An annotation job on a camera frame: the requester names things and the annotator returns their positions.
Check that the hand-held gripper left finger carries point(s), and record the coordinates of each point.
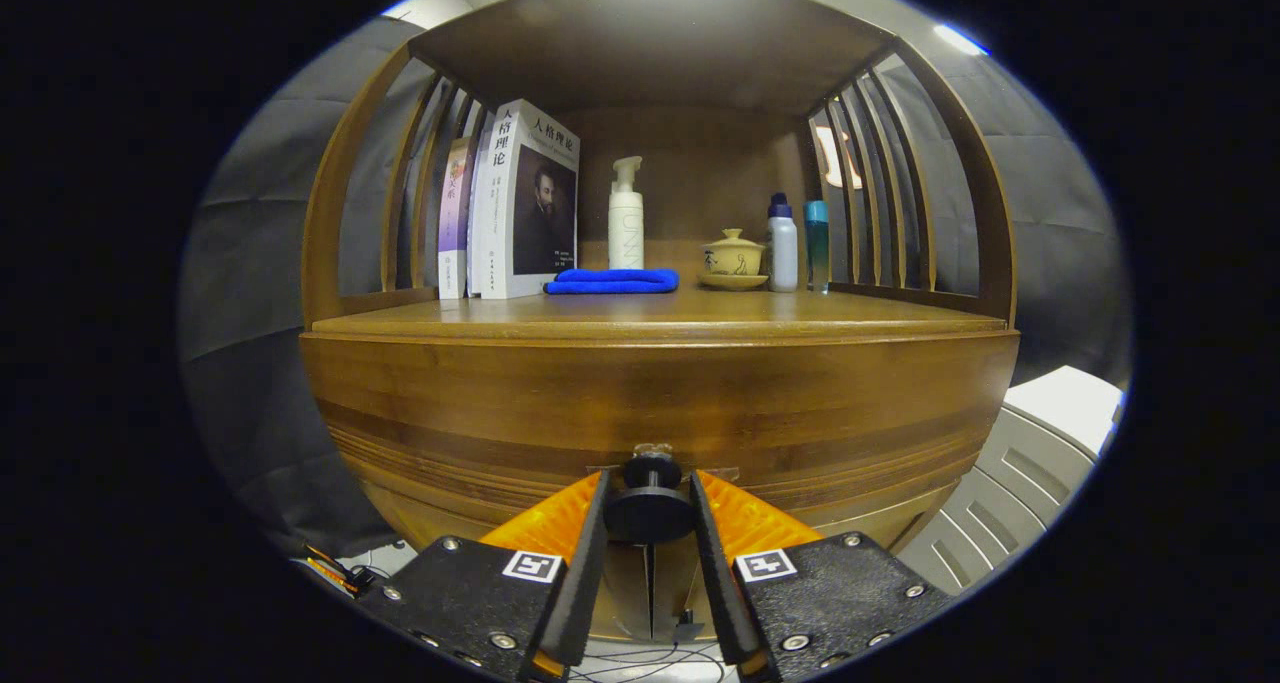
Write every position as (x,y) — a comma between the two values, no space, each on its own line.
(585,573)

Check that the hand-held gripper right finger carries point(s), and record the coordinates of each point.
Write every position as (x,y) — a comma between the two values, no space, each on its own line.
(715,573)

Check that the black drawer knob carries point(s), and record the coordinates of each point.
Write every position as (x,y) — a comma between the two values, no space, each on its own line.
(650,513)

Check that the wooden drawer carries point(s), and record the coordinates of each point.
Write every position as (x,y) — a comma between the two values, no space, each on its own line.
(650,393)

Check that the wooden countertop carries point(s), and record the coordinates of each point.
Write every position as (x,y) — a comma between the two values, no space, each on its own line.
(700,308)

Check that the white plastic drawer unit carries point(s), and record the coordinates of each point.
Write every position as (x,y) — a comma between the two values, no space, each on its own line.
(1010,463)

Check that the wooden cabinet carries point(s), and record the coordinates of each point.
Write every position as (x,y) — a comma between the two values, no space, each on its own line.
(650,43)

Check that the black door latch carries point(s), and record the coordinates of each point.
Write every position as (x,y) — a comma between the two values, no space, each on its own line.
(688,628)

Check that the beige saucer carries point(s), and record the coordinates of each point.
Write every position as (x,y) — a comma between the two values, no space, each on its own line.
(733,282)

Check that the blue folded cloth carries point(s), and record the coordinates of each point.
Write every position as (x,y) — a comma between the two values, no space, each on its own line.
(610,281)

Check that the beige lidded tea cup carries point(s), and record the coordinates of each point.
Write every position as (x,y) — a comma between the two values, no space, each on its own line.
(735,258)

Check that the white bottle blue cap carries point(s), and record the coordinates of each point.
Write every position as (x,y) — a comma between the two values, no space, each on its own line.
(783,253)

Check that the thin white book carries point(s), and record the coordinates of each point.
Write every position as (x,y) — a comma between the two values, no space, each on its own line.
(474,253)

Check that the teal translucent bottle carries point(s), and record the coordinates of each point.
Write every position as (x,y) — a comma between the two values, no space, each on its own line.
(817,248)

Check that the white pump bottle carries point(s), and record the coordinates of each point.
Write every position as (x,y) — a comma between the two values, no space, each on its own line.
(626,233)

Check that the white portrait cover book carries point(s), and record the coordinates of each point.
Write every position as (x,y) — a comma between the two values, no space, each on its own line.
(540,213)

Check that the purple spine book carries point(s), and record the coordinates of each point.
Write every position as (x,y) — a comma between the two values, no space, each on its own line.
(454,223)

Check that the small ceiling light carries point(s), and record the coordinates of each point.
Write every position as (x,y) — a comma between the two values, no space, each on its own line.
(960,40)

